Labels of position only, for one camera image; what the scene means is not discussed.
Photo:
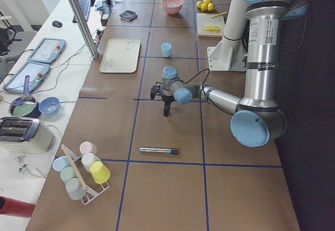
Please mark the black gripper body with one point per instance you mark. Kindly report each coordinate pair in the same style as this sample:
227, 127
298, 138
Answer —
167, 99

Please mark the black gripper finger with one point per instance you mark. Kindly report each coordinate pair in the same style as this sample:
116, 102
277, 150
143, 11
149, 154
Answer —
166, 110

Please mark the steel muddler black tip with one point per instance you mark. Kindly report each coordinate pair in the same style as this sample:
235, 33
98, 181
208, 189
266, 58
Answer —
172, 151

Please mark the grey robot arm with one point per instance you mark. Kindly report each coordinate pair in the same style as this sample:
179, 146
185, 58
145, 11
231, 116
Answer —
250, 43

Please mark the pile of clear ice cubes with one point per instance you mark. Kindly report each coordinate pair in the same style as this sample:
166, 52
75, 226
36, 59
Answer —
172, 4

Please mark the light blue cup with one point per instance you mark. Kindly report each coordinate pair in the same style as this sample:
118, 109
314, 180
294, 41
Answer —
166, 49

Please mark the pink cup on rack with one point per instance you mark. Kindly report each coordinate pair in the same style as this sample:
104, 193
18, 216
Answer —
87, 147

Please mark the yellow cup on rack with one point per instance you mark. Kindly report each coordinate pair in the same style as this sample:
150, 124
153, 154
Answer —
99, 172

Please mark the white cup on rack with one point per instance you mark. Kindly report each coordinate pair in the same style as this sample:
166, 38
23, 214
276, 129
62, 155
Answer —
88, 159

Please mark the blue cup on rack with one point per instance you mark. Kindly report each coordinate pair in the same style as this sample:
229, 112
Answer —
60, 163

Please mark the green cup on rack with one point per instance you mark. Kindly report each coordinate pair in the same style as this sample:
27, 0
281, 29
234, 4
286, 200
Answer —
67, 174

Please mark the grey cup on rack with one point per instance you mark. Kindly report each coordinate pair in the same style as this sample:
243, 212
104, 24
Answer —
74, 189

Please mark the pink bowl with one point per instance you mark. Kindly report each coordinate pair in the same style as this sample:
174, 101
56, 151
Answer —
172, 11

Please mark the yellow lemon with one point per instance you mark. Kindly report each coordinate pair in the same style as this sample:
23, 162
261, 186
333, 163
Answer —
204, 7
210, 7
207, 2
199, 4

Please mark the grey folded cloth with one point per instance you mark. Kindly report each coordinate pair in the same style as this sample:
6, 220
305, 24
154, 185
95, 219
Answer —
128, 15

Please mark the cream bear tray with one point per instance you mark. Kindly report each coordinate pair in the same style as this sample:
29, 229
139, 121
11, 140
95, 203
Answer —
120, 56

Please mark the lemon slice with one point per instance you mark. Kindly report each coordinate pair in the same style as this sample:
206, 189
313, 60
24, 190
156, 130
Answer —
212, 28

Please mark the wooden cutting board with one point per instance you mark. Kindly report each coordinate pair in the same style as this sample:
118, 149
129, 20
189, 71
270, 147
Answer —
205, 19

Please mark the yellow green knife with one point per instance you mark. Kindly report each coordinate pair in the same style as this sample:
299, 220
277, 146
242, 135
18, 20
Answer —
218, 15

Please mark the black keyboard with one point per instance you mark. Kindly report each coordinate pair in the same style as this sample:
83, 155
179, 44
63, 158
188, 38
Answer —
85, 6

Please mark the blue bowl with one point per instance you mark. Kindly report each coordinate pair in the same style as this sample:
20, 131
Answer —
49, 105

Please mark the teach pendant upper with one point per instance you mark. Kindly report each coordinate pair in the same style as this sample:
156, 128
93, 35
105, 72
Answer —
48, 50

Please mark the teach pendant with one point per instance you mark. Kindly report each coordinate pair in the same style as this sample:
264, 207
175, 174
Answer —
48, 50
37, 72

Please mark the black computer mouse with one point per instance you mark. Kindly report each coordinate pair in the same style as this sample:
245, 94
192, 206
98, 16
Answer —
57, 24

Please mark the teach pendant lower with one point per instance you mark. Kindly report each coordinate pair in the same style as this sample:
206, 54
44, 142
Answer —
37, 72

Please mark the blue saucepan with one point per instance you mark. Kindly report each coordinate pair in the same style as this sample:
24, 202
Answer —
25, 105

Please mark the white toaster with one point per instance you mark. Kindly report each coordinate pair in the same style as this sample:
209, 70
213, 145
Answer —
25, 135

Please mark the red bottle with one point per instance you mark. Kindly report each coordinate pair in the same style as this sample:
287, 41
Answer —
16, 208

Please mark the aluminium frame post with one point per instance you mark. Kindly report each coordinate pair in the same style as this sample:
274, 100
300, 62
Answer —
84, 28

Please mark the white wire cup rack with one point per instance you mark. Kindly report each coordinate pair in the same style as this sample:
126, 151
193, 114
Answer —
93, 190

